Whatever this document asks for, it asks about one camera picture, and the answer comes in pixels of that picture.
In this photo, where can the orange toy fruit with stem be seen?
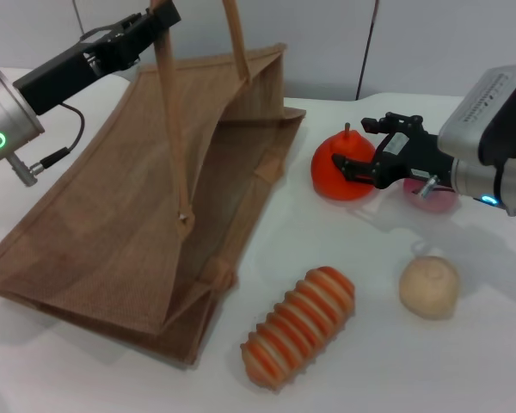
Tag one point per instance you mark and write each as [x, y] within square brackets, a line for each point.
[327, 163]

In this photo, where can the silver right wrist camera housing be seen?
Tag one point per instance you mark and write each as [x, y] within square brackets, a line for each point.
[477, 116]

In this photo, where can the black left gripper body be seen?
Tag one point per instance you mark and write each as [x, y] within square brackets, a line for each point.
[77, 69]

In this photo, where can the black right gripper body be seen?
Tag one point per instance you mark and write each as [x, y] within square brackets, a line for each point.
[406, 157]

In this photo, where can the orange cream striped toy bread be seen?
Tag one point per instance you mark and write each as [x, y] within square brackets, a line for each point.
[301, 322]

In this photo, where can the beige round toy bun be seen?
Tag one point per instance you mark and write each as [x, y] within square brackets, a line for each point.
[428, 286]

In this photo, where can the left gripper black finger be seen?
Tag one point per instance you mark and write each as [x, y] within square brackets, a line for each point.
[146, 18]
[167, 15]

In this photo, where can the brown jute handbag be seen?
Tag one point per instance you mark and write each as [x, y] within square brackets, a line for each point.
[112, 193]

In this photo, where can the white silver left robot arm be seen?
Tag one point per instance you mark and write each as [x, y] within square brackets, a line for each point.
[4, 112]

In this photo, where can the pink toy peach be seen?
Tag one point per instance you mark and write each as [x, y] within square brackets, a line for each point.
[434, 204]

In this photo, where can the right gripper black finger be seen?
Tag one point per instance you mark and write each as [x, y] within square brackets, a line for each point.
[395, 124]
[359, 172]

